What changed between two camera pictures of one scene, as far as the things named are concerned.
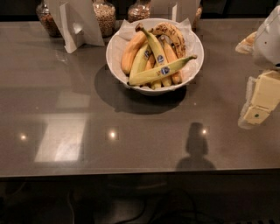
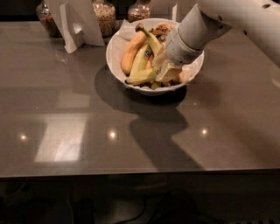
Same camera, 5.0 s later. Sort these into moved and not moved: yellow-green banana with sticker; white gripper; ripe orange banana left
Moved: white gripper
Not moved: ripe orange banana left; yellow-green banana with sticker
